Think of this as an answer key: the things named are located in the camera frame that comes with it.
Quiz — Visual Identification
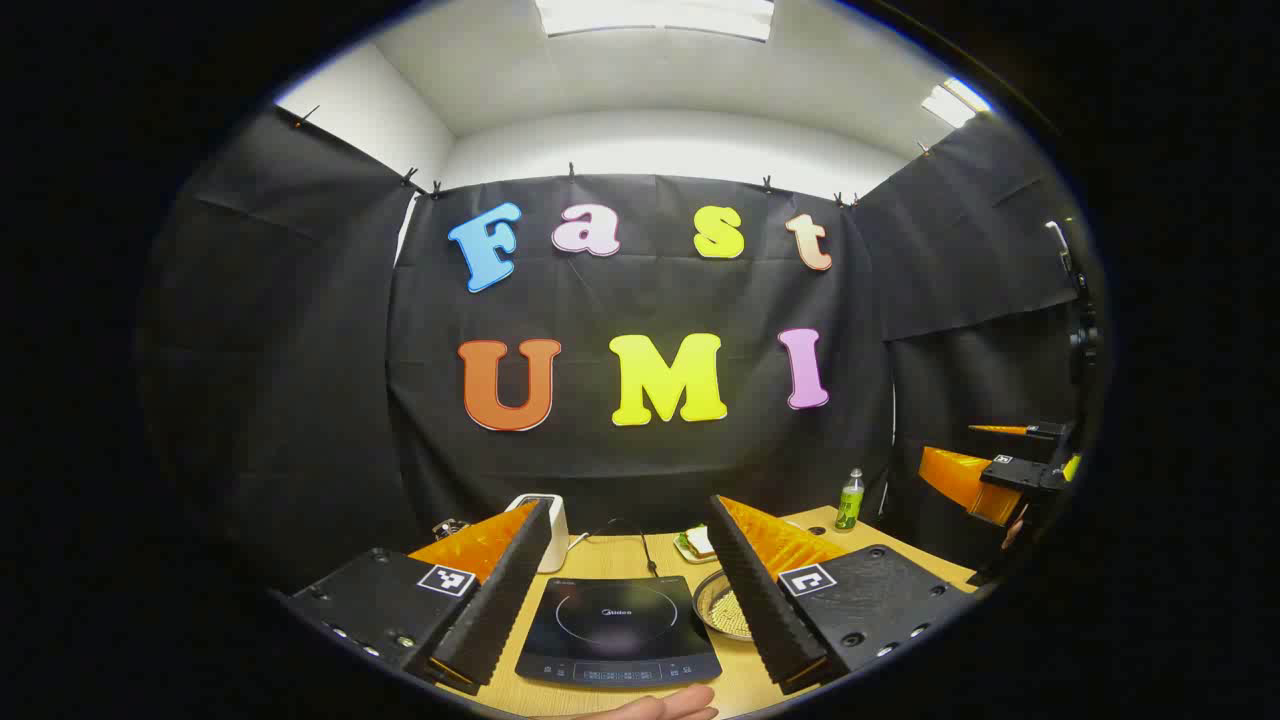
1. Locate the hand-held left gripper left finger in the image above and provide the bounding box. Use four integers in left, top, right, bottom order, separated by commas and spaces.
285, 498, 553, 693

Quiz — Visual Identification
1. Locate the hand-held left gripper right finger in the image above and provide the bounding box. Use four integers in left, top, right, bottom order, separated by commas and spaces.
708, 494, 976, 696

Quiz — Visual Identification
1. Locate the stainless steel pot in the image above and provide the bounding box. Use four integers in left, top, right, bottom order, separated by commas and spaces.
692, 568, 756, 641

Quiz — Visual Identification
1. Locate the black induction cooktop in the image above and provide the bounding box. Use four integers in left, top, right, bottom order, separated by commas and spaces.
515, 573, 723, 689

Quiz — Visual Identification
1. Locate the white toaster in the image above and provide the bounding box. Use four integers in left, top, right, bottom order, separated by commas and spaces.
505, 493, 571, 574

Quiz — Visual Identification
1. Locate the green drink bottle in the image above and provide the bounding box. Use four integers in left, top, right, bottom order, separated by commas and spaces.
835, 468, 866, 533

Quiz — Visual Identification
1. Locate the black backdrop cloth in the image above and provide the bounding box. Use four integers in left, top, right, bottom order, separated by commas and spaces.
140, 105, 1101, 593

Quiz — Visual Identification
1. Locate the small ceiling light panel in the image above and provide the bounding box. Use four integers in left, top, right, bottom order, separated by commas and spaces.
920, 78, 991, 129

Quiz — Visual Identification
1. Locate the large ceiling light panel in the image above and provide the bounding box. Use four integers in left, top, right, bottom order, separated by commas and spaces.
535, 0, 776, 43

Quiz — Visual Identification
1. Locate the black power cable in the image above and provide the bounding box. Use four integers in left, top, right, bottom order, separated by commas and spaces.
585, 518, 661, 579

